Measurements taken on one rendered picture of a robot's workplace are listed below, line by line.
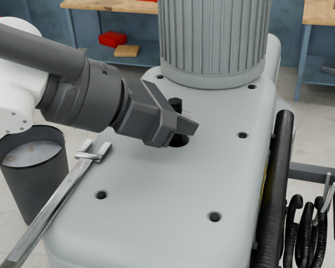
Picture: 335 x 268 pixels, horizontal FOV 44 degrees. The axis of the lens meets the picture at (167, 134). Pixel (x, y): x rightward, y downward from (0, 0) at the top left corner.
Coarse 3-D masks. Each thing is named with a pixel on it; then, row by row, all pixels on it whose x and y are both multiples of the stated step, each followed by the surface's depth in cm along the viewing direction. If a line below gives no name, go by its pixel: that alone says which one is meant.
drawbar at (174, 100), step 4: (168, 100) 57; (172, 100) 57; (176, 100) 57; (180, 100) 57; (172, 104) 56; (176, 104) 56; (180, 104) 56; (176, 108) 56; (180, 108) 57; (180, 112) 57; (176, 136) 59; (180, 136) 59; (172, 140) 60; (176, 140) 59; (180, 140) 60; (172, 144) 60; (176, 144) 60; (180, 144) 60
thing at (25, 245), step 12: (84, 144) 59; (108, 144) 59; (84, 156) 57; (96, 156) 57; (72, 168) 55; (84, 168) 55; (72, 180) 53; (60, 192) 51; (72, 192) 52; (48, 204) 50; (60, 204) 50; (36, 216) 48; (48, 216) 48; (36, 228) 47; (24, 240) 45; (36, 240) 45; (12, 252) 44; (24, 252) 44; (12, 264) 43
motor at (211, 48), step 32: (160, 0) 70; (192, 0) 64; (224, 0) 63; (256, 0) 65; (160, 32) 74; (192, 32) 67; (224, 32) 66; (256, 32) 68; (192, 64) 70; (224, 64) 69; (256, 64) 73
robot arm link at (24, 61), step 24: (0, 24) 40; (0, 48) 40; (24, 48) 41; (48, 48) 42; (72, 48) 44; (0, 72) 43; (24, 72) 44; (48, 72) 44; (72, 72) 44; (0, 96) 41; (24, 96) 43; (48, 96) 46; (72, 96) 46; (0, 120) 44; (24, 120) 44; (48, 120) 48; (72, 120) 48
